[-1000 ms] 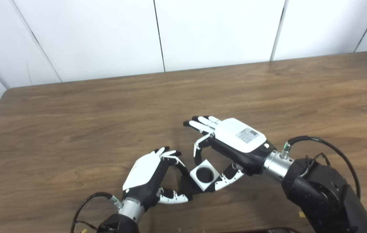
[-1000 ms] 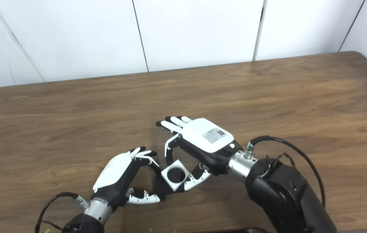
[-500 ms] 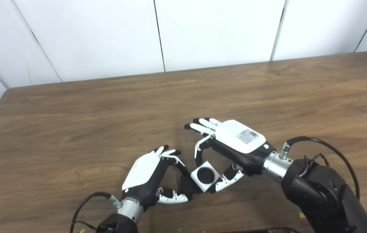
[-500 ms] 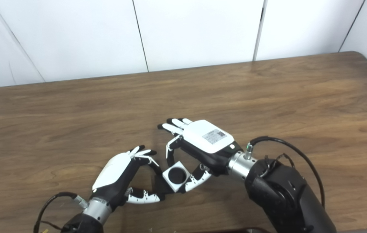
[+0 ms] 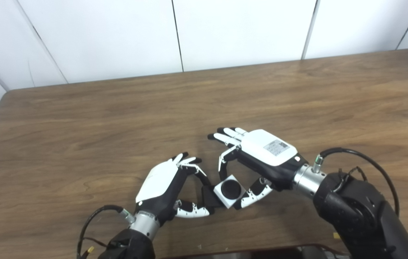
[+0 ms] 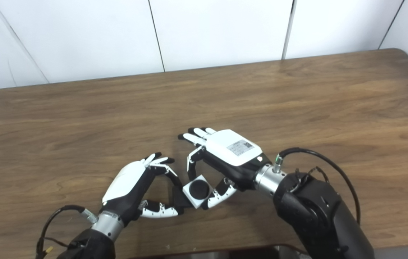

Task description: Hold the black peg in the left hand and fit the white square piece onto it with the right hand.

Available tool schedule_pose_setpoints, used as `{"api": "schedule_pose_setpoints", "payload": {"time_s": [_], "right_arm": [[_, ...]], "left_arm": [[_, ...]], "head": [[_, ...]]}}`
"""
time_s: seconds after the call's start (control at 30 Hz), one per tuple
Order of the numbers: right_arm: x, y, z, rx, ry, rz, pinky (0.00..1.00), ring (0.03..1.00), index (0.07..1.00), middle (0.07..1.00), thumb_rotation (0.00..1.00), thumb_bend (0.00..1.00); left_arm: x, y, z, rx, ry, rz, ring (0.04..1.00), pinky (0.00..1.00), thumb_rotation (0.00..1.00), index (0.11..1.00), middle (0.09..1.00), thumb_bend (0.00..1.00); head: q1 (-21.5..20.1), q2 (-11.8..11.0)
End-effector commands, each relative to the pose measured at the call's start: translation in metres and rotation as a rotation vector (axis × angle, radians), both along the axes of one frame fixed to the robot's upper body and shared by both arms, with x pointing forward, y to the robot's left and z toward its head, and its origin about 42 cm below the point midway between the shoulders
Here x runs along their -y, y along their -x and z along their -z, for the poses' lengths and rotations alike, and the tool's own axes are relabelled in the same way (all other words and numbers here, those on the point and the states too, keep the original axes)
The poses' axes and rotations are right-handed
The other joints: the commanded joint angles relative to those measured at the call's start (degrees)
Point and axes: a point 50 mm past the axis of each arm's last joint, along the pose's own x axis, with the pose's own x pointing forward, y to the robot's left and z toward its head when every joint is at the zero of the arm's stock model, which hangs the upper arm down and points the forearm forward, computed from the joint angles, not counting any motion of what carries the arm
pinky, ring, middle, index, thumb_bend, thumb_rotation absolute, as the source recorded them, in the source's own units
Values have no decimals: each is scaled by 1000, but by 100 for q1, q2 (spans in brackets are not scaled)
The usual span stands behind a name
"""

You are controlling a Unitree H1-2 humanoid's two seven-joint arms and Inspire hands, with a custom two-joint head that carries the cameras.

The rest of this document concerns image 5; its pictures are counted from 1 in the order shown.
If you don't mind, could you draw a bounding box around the black peg with square base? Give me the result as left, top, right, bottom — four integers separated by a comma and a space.
201, 180, 242, 210

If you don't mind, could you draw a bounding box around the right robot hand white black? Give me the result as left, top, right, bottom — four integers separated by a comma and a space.
207, 127, 307, 211

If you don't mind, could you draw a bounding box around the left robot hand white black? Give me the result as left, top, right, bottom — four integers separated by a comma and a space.
135, 152, 214, 226

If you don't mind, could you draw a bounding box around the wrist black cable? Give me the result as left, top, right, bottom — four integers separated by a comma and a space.
313, 147, 400, 217
77, 205, 134, 259

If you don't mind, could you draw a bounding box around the thin black right arm wire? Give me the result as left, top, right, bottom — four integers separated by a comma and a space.
336, 166, 368, 187

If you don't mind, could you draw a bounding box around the thin black left arm wire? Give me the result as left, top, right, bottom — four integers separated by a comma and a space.
81, 237, 109, 249

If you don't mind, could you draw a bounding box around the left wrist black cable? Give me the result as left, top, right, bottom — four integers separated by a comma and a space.
77, 205, 134, 259

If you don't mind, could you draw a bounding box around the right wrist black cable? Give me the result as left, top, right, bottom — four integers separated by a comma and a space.
313, 147, 400, 217

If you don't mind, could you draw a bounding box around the white square piece with hole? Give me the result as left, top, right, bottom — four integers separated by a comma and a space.
213, 174, 247, 209

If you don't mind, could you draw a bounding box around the thin black arm wire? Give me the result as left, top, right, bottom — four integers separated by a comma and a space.
336, 166, 368, 187
81, 237, 109, 249

